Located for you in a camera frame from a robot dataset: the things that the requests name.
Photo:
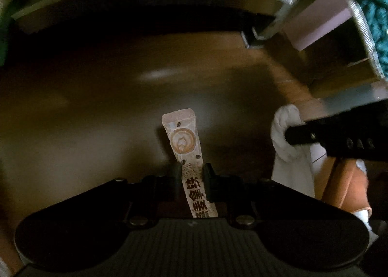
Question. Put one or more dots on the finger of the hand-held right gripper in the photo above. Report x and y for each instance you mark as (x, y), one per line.
(306, 134)

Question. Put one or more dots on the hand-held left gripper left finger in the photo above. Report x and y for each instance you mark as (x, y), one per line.
(178, 183)

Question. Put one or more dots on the person's bare leg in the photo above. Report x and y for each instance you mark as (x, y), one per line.
(356, 186)

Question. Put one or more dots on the beige coffee stick packet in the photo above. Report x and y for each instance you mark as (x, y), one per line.
(182, 140)

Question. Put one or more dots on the white cloth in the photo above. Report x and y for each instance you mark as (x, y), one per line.
(291, 167)

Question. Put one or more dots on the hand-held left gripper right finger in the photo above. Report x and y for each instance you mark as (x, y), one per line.
(208, 183)

